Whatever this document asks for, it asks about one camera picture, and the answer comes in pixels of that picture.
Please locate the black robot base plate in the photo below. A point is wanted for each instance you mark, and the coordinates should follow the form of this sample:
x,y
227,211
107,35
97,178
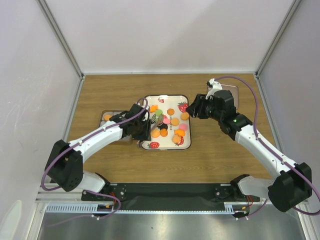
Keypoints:
x,y
176,194

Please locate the black sandwich cookie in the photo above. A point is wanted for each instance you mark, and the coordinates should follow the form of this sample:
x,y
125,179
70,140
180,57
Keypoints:
x,y
164,126

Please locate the white strawberry tray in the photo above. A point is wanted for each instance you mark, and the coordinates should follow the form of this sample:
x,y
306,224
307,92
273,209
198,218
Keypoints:
x,y
170,123

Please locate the round biscuit lower left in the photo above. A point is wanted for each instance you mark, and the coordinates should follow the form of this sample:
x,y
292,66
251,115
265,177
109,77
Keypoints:
x,y
155,133

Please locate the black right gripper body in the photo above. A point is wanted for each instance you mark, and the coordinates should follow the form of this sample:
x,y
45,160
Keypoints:
x,y
207,109

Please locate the orange flower cookie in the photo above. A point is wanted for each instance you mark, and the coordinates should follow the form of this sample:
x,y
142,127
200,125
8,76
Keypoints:
x,y
176,139

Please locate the green round cookie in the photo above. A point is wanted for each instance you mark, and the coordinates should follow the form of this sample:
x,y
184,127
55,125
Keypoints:
x,y
158,112

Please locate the orange fish cookie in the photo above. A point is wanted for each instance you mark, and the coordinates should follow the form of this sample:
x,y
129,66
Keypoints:
x,y
107,117
180,132

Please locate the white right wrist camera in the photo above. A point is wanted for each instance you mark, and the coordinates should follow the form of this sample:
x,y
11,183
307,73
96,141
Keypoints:
x,y
212,87

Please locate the pink sandwich cookie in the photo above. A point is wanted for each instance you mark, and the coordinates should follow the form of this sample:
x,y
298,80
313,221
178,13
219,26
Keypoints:
x,y
166,121

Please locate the gold tin lid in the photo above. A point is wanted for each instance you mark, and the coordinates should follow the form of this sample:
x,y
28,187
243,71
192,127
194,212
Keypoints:
x,y
234,91

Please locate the white cable duct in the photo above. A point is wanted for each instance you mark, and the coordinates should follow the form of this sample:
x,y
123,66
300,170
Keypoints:
x,y
101,208

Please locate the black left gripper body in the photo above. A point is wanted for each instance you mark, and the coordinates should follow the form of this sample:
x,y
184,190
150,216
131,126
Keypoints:
x,y
142,130

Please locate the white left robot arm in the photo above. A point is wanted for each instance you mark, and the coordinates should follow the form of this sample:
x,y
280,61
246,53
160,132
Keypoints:
x,y
65,165

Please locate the orange chocolate chip cookie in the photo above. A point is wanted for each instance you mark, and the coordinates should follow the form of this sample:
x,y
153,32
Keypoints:
x,y
163,132

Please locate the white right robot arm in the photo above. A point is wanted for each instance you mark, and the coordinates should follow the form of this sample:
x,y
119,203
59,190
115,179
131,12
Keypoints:
x,y
290,183

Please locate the metal serving tongs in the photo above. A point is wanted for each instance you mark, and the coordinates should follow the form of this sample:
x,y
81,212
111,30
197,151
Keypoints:
x,y
152,128

